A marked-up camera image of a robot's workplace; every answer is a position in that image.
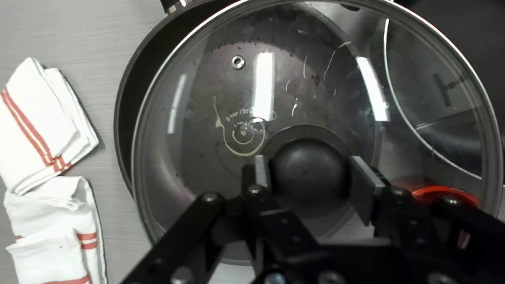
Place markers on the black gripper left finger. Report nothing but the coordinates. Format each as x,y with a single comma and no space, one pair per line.
262,171

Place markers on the white cloth with red stripes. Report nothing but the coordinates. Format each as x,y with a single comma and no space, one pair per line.
37,126
52,237

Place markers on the black frying pan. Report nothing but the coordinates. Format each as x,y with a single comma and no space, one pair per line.
123,104

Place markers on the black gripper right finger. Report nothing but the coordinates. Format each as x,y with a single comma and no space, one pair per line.
368,189

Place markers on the red mug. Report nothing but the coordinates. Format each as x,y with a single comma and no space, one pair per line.
447,193

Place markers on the glass lid with black knob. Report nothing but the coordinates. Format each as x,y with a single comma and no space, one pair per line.
310,167

